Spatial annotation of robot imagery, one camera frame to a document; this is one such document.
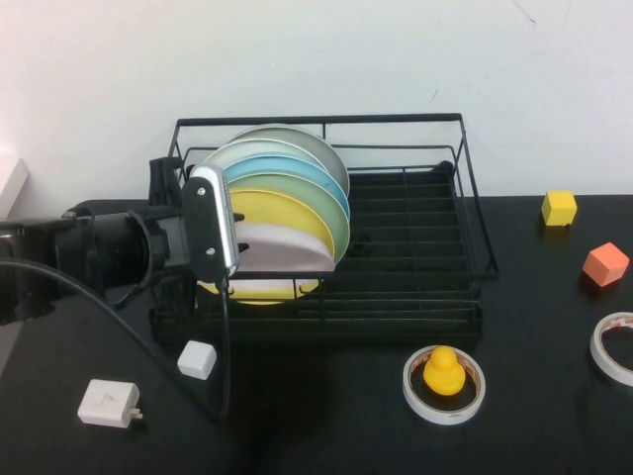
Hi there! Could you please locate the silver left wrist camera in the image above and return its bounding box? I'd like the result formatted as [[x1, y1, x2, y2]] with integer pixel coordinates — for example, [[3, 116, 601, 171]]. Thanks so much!
[[181, 164, 243, 284]]

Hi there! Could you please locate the pink round plate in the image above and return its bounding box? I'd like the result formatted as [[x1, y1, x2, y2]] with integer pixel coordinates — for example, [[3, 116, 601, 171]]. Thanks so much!
[[225, 220, 337, 294]]

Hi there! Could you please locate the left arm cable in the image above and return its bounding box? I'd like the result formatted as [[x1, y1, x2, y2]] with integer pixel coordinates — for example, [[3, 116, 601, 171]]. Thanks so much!
[[0, 259, 233, 423]]

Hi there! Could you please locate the green round plate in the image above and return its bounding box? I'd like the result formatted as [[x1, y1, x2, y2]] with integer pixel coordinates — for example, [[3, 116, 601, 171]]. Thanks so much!
[[226, 171, 352, 261]]

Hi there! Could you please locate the grey round plate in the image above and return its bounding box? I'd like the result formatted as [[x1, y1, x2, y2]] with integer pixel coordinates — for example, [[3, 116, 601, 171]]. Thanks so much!
[[231, 123, 351, 197]]

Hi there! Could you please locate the yellow cube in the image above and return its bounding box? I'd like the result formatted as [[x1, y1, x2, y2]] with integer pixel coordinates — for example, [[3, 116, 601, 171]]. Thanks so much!
[[540, 190, 579, 228]]

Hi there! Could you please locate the blue round plate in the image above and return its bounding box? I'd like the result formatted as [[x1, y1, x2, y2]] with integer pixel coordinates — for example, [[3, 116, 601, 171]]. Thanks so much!
[[221, 155, 351, 219]]

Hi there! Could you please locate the white tape roll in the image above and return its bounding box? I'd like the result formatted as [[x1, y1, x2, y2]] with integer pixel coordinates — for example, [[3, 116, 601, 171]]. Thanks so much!
[[588, 311, 633, 387], [402, 344, 487, 426]]

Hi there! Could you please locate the black wire dish rack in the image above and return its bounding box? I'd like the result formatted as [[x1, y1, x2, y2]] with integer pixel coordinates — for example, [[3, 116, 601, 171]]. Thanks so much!
[[147, 113, 499, 345]]

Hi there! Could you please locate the white power adapter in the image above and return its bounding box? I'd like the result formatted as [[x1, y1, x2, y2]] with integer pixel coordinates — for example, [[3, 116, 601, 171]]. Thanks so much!
[[77, 378, 145, 427]]

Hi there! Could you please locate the white cabinet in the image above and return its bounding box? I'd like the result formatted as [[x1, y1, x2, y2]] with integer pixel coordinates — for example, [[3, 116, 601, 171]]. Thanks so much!
[[0, 157, 31, 220]]

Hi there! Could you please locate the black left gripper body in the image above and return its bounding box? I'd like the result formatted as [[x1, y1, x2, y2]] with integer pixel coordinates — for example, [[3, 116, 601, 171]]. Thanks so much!
[[147, 156, 197, 278]]

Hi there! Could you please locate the orange cube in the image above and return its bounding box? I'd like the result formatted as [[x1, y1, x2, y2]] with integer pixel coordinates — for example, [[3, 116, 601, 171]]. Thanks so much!
[[582, 241, 630, 288]]

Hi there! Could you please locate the yellow rubber duck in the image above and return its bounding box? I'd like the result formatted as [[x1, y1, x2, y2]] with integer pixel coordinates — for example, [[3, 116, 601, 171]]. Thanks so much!
[[422, 345, 466, 396]]

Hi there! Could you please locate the yellow round plate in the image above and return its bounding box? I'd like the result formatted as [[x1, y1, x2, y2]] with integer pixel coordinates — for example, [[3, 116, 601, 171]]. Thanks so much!
[[227, 189, 333, 305]]

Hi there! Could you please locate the pale white round plate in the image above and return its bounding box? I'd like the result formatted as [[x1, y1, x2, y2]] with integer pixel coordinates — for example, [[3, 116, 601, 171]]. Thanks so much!
[[202, 139, 317, 174]]

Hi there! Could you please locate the small white cube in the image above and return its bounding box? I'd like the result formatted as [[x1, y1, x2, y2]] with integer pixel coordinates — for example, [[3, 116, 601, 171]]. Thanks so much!
[[176, 339, 219, 381]]

